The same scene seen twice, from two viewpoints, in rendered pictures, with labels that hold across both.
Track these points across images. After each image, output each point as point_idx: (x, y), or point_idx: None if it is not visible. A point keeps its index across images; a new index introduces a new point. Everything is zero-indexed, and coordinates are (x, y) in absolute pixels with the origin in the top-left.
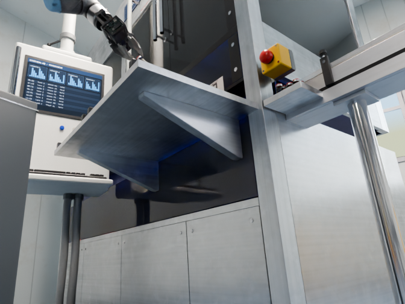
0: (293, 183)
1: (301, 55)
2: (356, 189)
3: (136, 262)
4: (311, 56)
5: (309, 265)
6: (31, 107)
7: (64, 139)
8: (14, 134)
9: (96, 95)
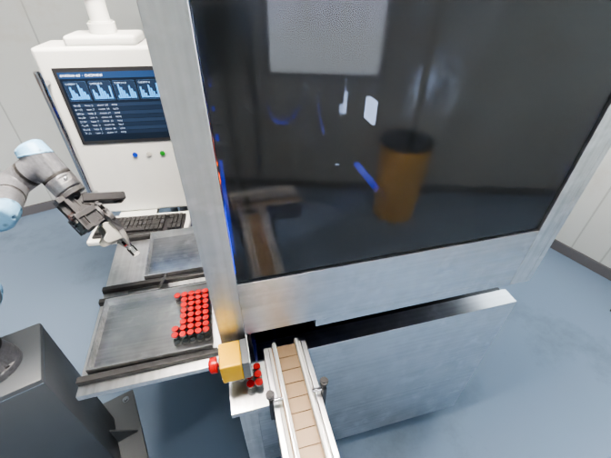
0: None
1: (325, 283)
2: (373, 370)
3: None
4: (355, 271)
5: (271, 426)
6: (38, 384)
7: (143, 165)
8: (39, 399)
9: (157, 103)
